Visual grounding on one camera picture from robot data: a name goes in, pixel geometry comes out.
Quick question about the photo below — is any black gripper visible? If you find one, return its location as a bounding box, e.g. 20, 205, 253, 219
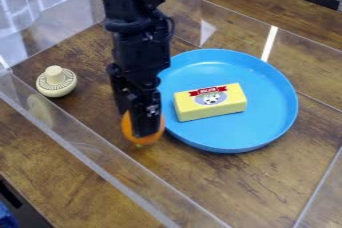
104, 16, 175, 137

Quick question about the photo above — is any orange ball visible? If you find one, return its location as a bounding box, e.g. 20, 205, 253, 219
120, 111, 165, 147

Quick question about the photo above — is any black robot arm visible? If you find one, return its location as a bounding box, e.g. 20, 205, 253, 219
101, 0, 175, 139

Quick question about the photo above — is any blue round tray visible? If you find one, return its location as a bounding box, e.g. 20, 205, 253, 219
159, 49, 299, 153

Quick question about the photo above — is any cream toy mushroom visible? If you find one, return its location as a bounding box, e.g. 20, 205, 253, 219
36, 65, 77, 98

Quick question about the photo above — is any yellow butter block toy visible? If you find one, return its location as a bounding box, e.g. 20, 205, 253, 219
173, 83, 247, 122

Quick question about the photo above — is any clear acrylic enclosure wall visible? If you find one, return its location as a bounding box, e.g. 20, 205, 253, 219
0, 0, 342, 228

